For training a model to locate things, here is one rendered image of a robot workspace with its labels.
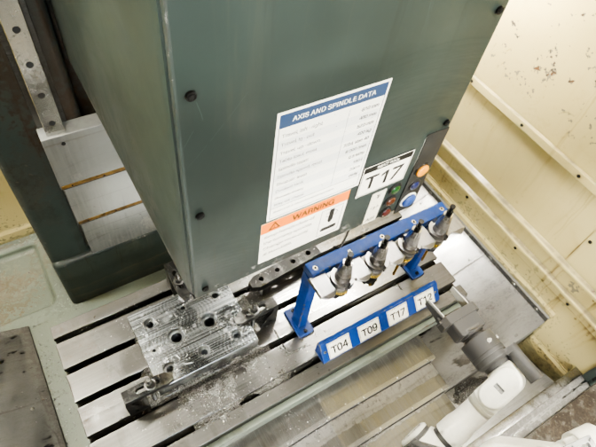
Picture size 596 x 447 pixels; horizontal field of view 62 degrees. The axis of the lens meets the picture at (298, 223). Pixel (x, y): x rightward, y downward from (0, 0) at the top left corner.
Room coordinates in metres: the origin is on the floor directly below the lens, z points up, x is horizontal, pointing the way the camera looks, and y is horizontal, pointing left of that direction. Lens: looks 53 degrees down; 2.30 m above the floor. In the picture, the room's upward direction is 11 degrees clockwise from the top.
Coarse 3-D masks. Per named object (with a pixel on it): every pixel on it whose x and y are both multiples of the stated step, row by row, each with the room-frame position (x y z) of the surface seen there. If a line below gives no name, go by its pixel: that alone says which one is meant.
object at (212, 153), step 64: (64, 0) 0.69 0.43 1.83; (128, 0) 0.39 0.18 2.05; (192, 0) 0.36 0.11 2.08; (256, 0) 0.39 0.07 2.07; (320, 0) 0.43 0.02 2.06; (384, 0) 0.49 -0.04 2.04; (448, 0) 0.55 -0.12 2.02; (128, 64) 0.43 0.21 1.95; (192, 64) 0.35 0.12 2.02; (256, 64) 0.39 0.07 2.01; (320, 64) 0.44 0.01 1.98; (384, 64) 0.50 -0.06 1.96; (448, 64) 0.58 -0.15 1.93; (128, 128) 0.48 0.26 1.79; (192, 128) 0.35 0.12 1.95; (256, 128) 0.40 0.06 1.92; (384, 128) 0.53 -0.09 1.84; (192, 192) 0.35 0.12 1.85; (256, 192) 0.40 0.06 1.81; (192, 256) 0.34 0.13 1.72; (256, 256) 0.41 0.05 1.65
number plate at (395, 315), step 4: (400, 304) 0.76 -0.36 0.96; (404, 304) 0.77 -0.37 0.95; (396, 308) 0.75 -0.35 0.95; (400, 308) 0.76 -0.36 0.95; (404, 308) 0.76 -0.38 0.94; (388, 312) 0.73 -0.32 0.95; (392, 312) 0.74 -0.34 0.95; (396, 312) 0.74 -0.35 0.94; (400, 312) 0.75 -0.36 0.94; (404, 312) 0.75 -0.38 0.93; (388, 316) 0.72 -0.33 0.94; (392, 316) 0.73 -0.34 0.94; (396, 316) 0.73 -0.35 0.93; (400, 316) 0.74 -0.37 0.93; (404, 316) 0.75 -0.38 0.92; (388, 320) 0.71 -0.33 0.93; (392, 320) 0.72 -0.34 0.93; (396, 320) 0.73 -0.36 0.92; (400, 320) 0.73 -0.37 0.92; (388, 324) 0.71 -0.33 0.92; (392, 324) 0.71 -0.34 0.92
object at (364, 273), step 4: (356, 256) 0.73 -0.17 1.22; (360, 256) 0.74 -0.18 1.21; (352, 260) 0.72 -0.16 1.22; (356, 260) 0.72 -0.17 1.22; (360, 260) 0.72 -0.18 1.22; (356, 264) 0.71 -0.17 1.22; (360, 264) 0.71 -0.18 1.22; (364, 264) 0.71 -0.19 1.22; (356, 268) 0.70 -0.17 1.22; (360, 268) 0.70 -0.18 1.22; (364, 268) 0.70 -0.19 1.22; (368, 268) 0.70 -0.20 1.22; (356, 272) 0.68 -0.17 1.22; (360, 272) 0.69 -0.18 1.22; (364, 272) 0.69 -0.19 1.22; (368, 272) 0.69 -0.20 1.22; (356, 276) 0.67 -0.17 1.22; (360, 276) 0.68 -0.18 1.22; (364, 276) 0.68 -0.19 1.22; (368, 276) 0.68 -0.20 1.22; (356, 280) 0.66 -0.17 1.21; (360, 280) 0.66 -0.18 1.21; (364, 280) 0.67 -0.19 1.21
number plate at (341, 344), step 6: (342, 336) 0.62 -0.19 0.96; (348, 336) 0.63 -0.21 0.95; (330, 342) 0.60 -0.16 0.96; (336, 342) 0.60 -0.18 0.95; (342, 342) 0.61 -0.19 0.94; (348, 342) 0.62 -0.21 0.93; (330, 348) 0.59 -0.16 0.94; (336, 348) 0.59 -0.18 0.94; (342, 348) 0.60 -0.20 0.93; (348, 348) 0.61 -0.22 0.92; (330, 354) 0.57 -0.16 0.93; (336, 354) 0.58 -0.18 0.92
